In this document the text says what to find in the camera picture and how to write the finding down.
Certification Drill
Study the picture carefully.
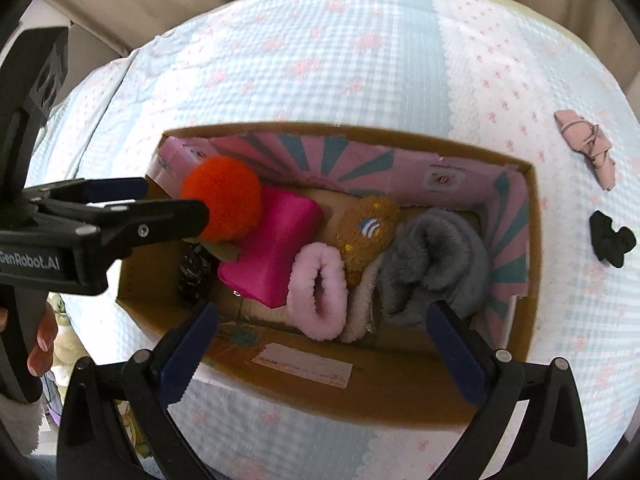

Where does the black white patterned scrunchie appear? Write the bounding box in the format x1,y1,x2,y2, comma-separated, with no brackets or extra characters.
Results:
177,243,219,311

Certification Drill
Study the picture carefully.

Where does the pink patterned cloth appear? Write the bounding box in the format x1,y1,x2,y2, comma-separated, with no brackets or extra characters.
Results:
554,110,616,192

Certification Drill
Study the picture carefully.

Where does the grey fluffy sock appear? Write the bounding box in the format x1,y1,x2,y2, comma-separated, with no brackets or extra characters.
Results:
378,208,490,330

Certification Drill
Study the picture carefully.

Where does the brown cookie plush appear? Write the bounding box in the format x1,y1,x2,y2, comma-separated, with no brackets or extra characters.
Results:
335,195,400,287

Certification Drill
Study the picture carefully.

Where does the blue checkered bedsheet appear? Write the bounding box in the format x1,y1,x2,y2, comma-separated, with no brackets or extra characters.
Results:
28,0,639,469

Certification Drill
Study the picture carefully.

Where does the orange green plush toy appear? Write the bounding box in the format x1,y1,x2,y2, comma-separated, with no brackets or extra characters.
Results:
181,156,262,262

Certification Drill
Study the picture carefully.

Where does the person's left hand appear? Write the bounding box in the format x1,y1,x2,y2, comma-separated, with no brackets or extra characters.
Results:
27,301,58,377

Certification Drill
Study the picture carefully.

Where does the open cardboard box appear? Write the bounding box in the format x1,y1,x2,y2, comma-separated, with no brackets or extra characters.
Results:
117,122,540,429

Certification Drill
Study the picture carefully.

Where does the magenta zip pouch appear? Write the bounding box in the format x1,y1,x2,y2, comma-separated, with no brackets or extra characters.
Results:
218,183,324,309

